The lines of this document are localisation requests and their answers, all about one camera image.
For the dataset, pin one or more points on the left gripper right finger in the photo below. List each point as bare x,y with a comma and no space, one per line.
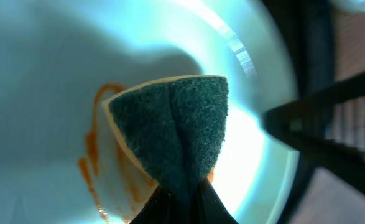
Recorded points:
208,207

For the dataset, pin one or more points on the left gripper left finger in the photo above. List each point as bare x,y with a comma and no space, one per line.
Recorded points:
158,209

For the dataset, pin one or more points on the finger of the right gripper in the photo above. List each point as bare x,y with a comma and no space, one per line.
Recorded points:
328,128

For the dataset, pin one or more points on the green yellow sponge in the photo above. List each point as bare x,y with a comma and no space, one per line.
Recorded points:
174,128

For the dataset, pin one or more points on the black round tray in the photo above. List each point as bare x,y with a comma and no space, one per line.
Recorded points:
307,29

